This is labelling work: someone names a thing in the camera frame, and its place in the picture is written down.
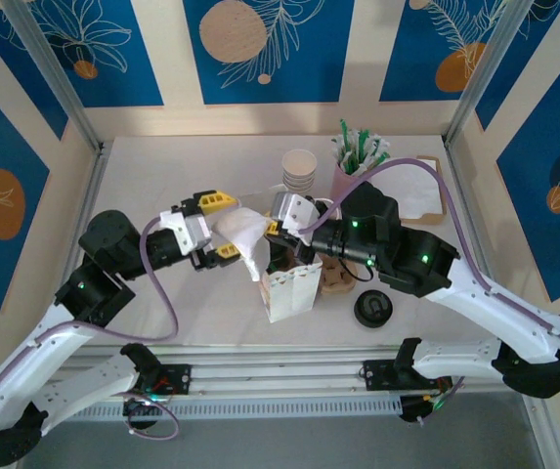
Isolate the aluminium frame post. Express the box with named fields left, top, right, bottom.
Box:
left=444, top=0, right=540, bottom=148
left=1, top=0, right=104, bottom=153

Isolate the stack of black cup lids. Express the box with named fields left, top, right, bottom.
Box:
left=353, top=288, right=392, bottom=328

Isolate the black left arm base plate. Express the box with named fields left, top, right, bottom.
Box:
left=102, top=363, right=193, bottom=397

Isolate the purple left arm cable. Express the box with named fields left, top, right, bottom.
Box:
left=0, top=216, right=183, bottom=440

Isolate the stack of paper cups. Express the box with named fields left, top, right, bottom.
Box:
left=281, top=149, right=319, bottom=192

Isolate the bundle of green-white wrapped stirrers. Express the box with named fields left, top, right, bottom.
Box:
left=330, top=118, right=391, bottom=176

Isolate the grey slotted cable duct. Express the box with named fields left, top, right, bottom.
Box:
left=28, top=396, right=404, bottom=422

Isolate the pink cylindrical holder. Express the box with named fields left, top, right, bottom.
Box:
left=330, top=160, right=374, bottom=197

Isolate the black controller box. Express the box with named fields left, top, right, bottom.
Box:
left=121, top=393, right=167, bottom=431
left=399, top=394, right=452, bottom=425

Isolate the brown cardboard napkin tray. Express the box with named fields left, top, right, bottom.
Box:
left=399, top=154, right=448, bottom=227

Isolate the aluminium frame side rail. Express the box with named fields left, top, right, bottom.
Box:
left=443, top=136, right=519, bottom=351
left=37, top=141, right=110, bottom=362

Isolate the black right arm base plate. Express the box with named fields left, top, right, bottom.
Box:
left=363, top=359, right=454, bottom=392

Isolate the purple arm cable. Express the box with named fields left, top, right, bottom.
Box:
left=0, top=216, right=183, bottom=440
left=298, top=156, right=560, bottom=426

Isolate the printed paper gift bag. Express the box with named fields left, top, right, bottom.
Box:
left=258, top=253, right=323, bottom=324

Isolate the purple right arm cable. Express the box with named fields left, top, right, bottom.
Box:
left=298, top=156, right=560, bottom=426

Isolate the aluminium frame cross rail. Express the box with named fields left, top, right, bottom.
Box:
left=8, top=341, right=549, bottom=405

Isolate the white paper napkin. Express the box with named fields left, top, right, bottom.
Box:
left=212, top=207, right=274, bottom=283

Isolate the stack of white napkins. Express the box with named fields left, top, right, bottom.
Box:
left=374, top=158, right=445, bottom=220

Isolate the brown pulp cup carrier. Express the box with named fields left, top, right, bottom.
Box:
left=319, top=253, right=358, bottom=296

